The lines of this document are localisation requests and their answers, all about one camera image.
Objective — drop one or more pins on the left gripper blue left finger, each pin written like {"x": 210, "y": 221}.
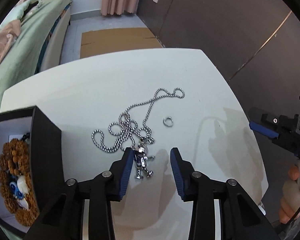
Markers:
{"x": 126, "y": 164}

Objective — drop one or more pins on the person's right hand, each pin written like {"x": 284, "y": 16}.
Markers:
{"x": 290, "y": 201}

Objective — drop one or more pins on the pink duck print blanket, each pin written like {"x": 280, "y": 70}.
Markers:
{"x": 8, "y": 36}

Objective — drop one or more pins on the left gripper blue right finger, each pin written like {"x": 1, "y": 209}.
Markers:
{"x": 180, "y": 170}

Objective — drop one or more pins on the flattened brown cardboard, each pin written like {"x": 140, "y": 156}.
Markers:
{"x": 118, "y": 39}

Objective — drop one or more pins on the silver chain necklace robot pendant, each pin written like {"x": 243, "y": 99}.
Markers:
{"x": 127, "y": 129}

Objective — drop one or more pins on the light green pillow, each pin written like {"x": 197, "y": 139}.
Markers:
{"x": 18, "y": 12}

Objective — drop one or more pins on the green bed with sheet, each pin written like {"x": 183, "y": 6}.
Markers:
{"x": 22, "y": 59}

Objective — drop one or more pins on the black jewelry box white inside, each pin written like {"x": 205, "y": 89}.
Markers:
{"x": 31, "y": 174}

